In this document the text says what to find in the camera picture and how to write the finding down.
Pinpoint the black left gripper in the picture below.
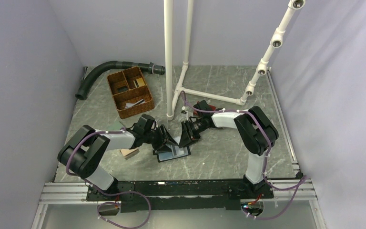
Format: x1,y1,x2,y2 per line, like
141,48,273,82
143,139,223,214
143,125,178,154

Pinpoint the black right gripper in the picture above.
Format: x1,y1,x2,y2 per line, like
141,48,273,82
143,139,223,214
178,117,207,149

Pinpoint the black leather card holder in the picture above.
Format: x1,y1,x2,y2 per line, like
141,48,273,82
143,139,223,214
152,144,191,163

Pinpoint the white card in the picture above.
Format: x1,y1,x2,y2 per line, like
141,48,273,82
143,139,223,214
124,99,145,109

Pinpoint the gold VIP card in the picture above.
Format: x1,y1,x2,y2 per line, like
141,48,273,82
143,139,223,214
133,77,146,88

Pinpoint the black VIP card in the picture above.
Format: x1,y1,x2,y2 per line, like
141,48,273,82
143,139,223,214
116,85,129,94

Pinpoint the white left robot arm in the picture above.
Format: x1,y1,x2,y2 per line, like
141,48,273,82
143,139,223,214
57,114,178,200

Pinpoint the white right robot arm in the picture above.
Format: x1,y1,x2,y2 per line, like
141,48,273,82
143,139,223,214
179,100,279,198

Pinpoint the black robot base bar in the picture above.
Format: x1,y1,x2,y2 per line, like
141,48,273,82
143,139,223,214
86,178,274,213

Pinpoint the beige snap card holder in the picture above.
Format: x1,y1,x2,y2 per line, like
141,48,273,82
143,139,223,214
119,148,139,160

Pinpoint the brown wicker basket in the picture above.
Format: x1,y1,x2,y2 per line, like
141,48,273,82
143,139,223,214
107,66,155,119

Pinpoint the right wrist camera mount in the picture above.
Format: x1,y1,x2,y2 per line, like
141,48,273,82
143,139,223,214
181,106,193,120

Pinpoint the white PVC pipe frame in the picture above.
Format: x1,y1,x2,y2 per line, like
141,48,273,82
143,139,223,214
163,0,306,120

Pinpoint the black corrugated hose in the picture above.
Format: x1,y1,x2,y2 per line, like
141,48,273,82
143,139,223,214
75,61,167,101

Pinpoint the aluminium table edge rail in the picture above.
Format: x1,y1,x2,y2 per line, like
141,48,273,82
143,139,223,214
267,71,301,176

